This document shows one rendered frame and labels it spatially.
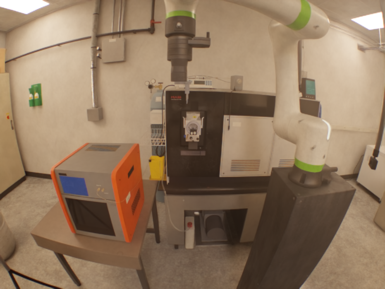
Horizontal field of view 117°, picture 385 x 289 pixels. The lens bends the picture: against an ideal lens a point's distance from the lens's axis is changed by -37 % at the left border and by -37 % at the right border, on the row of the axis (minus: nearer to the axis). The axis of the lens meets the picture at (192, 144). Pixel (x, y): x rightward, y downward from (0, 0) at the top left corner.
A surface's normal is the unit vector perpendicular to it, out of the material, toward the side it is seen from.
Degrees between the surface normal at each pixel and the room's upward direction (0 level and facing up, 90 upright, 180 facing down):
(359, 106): 90
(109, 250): 0
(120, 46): 90
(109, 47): 90
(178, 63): 101
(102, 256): 90
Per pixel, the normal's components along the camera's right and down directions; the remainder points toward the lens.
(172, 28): -0.44, 0.28
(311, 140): -0.76, 0.19
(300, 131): -0.97, 0.04
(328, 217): 0.00, 0.32
